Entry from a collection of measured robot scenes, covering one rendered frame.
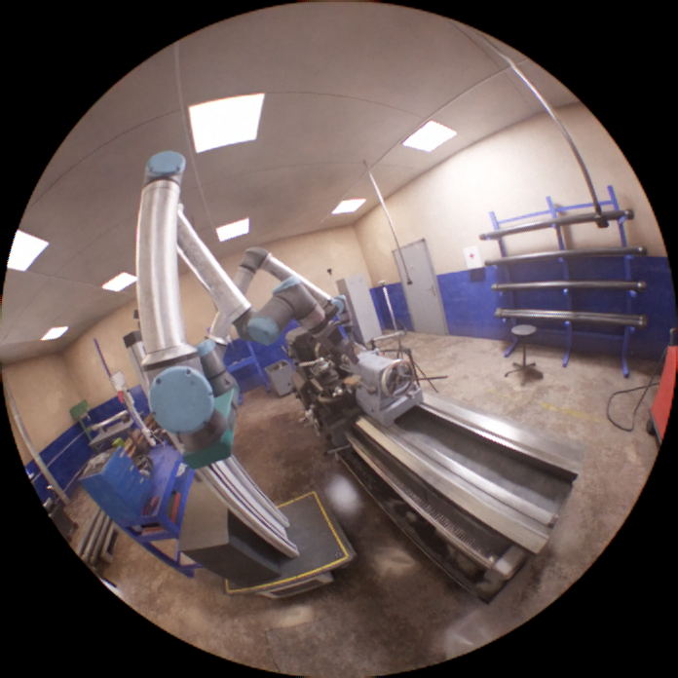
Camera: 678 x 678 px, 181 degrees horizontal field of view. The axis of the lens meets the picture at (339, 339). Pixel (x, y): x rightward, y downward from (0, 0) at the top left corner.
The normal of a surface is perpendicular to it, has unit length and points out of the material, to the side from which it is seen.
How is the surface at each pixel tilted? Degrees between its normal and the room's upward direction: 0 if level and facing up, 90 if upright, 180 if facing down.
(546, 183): 90
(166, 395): 95
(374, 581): 0
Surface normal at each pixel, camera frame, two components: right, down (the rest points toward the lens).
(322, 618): -0.31, -0.92
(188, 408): 0.72, 0.02
